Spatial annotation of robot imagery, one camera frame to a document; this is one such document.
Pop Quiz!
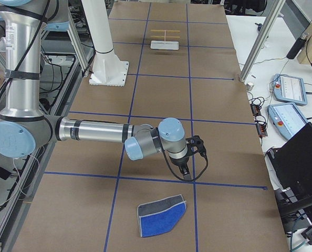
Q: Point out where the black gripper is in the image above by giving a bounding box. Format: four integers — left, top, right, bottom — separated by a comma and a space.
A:
171, 157, 191, 181

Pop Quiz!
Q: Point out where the blue and grey towel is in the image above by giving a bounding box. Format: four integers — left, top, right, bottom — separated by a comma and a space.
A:
137, 194, 186, 238

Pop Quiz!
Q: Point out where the small silver cylinder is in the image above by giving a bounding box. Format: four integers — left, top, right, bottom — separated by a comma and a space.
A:
246, 82, 254, 91

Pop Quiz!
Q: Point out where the black computer monitor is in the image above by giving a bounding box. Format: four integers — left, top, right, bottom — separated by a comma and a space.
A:
266, 122, 312, 199

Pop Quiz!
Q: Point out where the near blue teach pendant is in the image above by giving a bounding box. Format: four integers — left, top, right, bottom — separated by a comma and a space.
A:
267, 102, 308, 140

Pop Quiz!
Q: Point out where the blue teach pendant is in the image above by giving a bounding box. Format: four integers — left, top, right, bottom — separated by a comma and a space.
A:
267, 102, 308, 140
273, 73, 308, 106

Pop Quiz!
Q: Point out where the far blue teach pendant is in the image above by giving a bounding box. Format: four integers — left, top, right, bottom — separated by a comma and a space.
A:
273, 73, 308, 106

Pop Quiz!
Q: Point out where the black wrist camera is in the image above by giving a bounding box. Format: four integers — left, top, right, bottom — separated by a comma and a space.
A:
185, 135, 207, 158

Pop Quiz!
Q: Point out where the black camera cable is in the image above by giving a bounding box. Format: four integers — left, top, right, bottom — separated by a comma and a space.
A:
161, 146, 209, 182

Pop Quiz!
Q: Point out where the white camera mast pedestal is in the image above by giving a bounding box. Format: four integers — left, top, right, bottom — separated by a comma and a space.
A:
82, 0, 129, 87

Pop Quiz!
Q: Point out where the aluminium frame post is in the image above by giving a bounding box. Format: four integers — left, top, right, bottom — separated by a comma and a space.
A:
239, 0, 286, 82

